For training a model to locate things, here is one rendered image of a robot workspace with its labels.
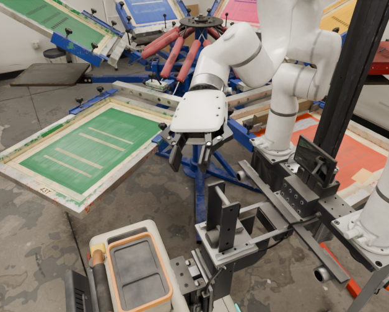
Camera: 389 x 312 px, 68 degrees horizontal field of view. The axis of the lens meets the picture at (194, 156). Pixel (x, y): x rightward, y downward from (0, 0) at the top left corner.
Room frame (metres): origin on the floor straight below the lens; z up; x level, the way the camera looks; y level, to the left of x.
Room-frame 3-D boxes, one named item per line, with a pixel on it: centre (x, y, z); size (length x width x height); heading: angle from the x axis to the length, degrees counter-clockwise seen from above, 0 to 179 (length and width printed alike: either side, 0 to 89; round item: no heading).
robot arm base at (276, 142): (0.88, -0.30, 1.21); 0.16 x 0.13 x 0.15; 113
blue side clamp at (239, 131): (1.24, -0.22, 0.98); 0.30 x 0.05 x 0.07; 31
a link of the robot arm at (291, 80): (0.88, -0.32, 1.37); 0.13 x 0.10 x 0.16; 54
